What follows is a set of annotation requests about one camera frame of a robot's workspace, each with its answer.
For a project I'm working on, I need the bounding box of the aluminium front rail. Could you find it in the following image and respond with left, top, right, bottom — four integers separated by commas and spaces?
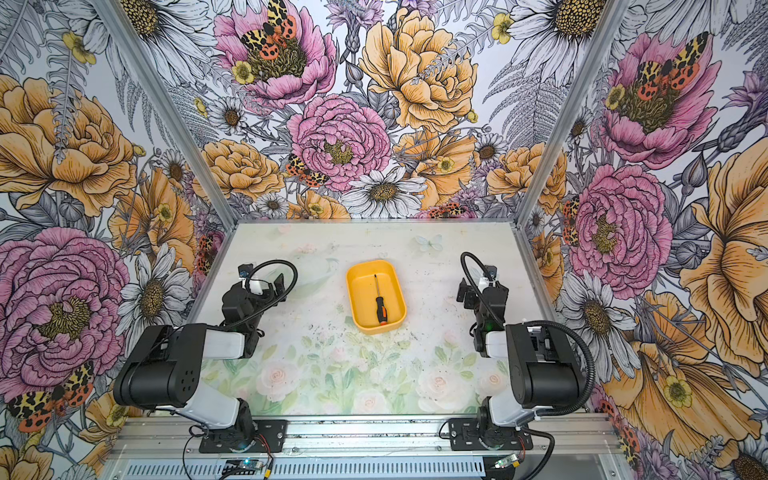
113, 413, 620, 460

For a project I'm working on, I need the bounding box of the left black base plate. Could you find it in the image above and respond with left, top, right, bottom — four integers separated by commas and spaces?
198, 420, 288, 454

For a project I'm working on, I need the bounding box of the right black corrugated cable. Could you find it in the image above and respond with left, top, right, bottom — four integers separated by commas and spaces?
521, 320, 596, 418

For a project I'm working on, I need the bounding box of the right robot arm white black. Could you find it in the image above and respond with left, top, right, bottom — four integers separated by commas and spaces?
448, 280, 589, 451

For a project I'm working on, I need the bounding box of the orange black screwdriver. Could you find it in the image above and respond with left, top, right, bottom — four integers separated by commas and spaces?
374, 274, 388, 325

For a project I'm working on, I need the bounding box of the green circuit board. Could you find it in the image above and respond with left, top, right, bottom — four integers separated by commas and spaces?
221, 458, 271, 479
493, 453, 521, 470

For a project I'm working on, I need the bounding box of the left black cable loop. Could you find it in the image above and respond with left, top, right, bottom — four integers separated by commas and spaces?
224, 259, 299, 330

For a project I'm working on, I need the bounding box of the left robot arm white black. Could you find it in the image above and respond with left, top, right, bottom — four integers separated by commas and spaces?
113, 274, 288, 451

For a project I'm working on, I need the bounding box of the right green circuit board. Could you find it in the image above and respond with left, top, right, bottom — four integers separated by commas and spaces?
493, 453, 521, 470

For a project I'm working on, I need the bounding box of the white slotted cable duct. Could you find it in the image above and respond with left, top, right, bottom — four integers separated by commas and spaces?
110, 456, 486, 479

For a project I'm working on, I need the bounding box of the yellow plastic bin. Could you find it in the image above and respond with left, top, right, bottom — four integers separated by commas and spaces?
346, 260, 407, 335

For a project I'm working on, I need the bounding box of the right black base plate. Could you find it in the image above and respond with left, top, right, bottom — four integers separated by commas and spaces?
447, 417, 533, 451

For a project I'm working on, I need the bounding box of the left green circuit board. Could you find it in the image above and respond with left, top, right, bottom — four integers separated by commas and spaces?
221, 458, 271, 479

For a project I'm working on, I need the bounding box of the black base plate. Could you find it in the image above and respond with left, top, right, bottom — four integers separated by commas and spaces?
447, 417, 533, 451
198, 420, 288, 454

